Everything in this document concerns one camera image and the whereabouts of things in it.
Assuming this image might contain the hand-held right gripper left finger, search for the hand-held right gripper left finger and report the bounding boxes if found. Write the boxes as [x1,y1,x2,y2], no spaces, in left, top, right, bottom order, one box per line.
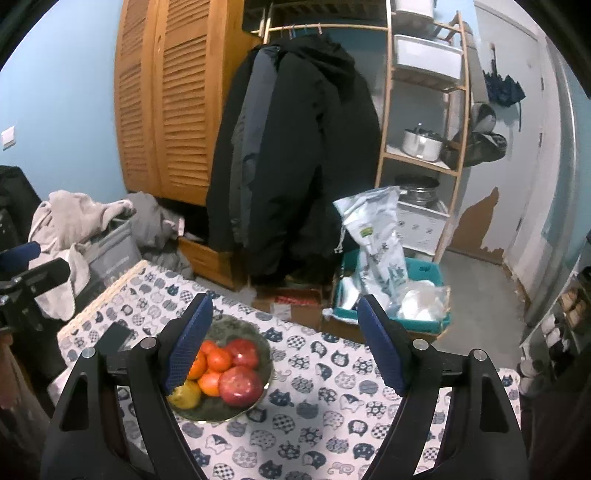
[41,293,214,480]

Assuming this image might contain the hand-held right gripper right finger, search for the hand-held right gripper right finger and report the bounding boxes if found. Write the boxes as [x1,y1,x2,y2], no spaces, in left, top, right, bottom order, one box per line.
[358,295,527,480]

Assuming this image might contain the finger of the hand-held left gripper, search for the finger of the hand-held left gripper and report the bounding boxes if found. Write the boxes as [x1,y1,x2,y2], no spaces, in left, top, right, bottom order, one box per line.
[0,242,41,273]
[0,257,71,301]

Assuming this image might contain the orange tangerine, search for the orange tangerine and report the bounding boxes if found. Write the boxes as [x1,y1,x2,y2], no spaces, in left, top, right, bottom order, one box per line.
[186,340,217,380]
[206,347,233,372]
[198,371,223,398]

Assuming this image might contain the yellow lemon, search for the yellow lemon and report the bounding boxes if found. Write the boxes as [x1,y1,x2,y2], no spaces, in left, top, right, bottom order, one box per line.
[168,379,202,411]

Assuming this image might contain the red apple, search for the red apple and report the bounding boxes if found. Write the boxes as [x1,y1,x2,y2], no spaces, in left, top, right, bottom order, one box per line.
[218,366,265,407]
[225,338,260,368]

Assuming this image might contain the green glass bowl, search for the green glass bowl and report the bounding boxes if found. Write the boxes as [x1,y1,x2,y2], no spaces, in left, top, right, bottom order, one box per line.
[167,314,273,423]

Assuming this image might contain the white knit cloth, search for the white knit cloth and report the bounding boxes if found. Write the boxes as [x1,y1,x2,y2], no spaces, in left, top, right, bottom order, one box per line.
[34,244,91,322]

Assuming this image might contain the black bag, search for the black bag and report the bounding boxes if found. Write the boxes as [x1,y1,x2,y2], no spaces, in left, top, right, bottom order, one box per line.
[0,165,43,251]

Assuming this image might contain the clear plastic bag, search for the clear plastic bag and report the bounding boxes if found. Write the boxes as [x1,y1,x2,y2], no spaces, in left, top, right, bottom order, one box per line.
[397,281,451,322]

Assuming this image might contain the grey printed laundry bag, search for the grey printed laundry bag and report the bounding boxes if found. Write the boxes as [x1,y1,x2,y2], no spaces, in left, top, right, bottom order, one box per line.
[74,219,145,306]

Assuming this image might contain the wooden drawer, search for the wooden drawer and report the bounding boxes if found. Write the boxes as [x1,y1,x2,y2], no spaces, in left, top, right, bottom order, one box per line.
[178,235,250,290]

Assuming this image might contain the teal box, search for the teal box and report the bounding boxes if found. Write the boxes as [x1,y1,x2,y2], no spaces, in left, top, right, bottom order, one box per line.
[333,251,447,334]

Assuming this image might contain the cat-print tablecloth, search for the cat-print tablecloth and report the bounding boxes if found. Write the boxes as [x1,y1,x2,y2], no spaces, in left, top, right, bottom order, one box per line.
[48,260,522,480]

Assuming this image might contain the cardboard box with red print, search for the cardboard box with red print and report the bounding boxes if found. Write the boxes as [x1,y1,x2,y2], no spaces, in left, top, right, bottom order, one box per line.
[252,284,324,322]

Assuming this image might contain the white patterned plastic bag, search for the white patterned plastic bag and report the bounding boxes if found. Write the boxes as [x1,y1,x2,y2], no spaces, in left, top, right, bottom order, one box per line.
[333,186,408,319]

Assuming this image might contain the dark grey garment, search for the dark grey garment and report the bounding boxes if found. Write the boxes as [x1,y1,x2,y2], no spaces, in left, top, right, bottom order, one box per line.
[124,193,195,278]

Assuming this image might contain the white patterned box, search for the white patterned box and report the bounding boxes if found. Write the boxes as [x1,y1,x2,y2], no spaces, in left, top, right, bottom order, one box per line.
[397,200,450,257]

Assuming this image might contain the black coat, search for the black coat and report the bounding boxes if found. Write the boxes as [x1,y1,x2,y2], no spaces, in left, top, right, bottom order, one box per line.
[205,46,259,253]

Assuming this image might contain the metal bucket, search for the metal bucket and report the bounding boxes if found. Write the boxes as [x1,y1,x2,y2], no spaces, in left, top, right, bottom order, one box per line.
[394,175,441,206]

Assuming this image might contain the shoe rack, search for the shoe rack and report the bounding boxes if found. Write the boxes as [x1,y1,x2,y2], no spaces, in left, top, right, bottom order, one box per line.
[519,268,591,398]

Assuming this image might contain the wooden shelf rack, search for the wooden shelf rack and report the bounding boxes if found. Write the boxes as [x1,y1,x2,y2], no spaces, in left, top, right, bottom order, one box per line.
[374,0,472,265]

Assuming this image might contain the rows of shoes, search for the rows of shoes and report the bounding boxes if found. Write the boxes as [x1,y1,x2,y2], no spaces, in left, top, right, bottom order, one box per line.
[524,277,591,393]

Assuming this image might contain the white cooking pot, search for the white cooking pot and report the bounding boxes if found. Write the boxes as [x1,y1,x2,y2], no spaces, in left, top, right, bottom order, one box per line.
[401,124,445,162]

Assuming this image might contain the white door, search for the white door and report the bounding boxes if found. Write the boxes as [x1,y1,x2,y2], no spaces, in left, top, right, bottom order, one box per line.
[475,0,562,288]

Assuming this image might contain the wooden louvered wardrobe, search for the wooden louvered wardrobe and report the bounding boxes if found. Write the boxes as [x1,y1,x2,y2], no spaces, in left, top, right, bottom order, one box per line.
[114,0,264,207]

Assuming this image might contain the dark hanging bag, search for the dark hanging bag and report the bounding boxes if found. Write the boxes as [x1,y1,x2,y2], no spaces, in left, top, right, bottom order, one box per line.
[441,131,508,168]

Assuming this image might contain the grey jacket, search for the grey jacket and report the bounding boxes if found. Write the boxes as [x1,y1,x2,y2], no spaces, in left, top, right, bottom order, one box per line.
[230,46,278,246]

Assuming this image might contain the open grey door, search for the open grey door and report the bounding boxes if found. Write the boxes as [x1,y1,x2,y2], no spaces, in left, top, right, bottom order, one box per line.
[524,41,581,326]

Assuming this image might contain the grey and white cap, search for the grey and white cap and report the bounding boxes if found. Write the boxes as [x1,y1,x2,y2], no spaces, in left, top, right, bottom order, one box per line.
[471,104,498,134]

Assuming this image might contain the dark blue umbrella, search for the dark blue umbrella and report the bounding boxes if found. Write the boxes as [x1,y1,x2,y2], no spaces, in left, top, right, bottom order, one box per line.
[482,44,527,131]

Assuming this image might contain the white storage bin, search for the white storage bin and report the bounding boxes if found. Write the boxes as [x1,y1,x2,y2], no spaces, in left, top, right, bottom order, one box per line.
[394,34,464,77]

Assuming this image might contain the wooden clothes rail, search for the wooden clothes rail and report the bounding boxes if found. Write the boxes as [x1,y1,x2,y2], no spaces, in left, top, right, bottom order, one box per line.
[263,23,389,35]

